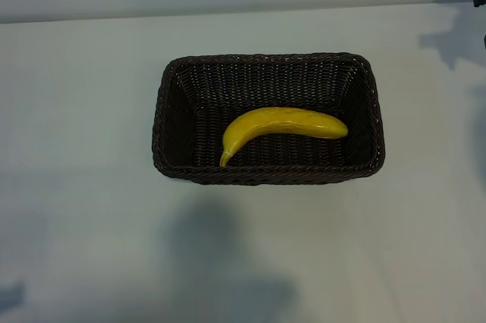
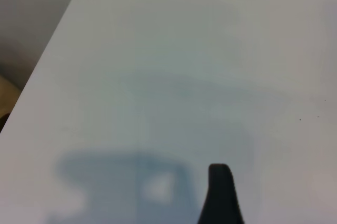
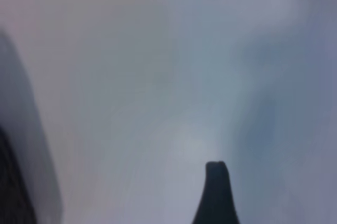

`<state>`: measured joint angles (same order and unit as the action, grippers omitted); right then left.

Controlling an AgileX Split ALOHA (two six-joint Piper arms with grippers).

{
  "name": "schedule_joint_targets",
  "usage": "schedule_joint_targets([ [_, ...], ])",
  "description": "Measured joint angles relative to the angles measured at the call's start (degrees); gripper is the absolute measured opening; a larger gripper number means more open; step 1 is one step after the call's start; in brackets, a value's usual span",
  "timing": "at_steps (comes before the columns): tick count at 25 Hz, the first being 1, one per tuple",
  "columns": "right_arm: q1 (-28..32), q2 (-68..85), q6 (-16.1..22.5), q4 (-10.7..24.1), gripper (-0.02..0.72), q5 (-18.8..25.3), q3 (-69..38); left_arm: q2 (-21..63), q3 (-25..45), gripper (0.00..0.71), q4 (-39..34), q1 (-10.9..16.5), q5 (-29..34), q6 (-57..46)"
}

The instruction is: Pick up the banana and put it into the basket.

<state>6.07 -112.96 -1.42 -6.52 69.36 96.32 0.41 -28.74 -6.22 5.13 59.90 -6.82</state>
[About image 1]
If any yellow banana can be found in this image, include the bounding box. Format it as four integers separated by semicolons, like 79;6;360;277
219;106;349;168

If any dark brown wicker basket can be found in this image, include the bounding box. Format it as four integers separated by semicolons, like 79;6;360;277
152;52;387;186

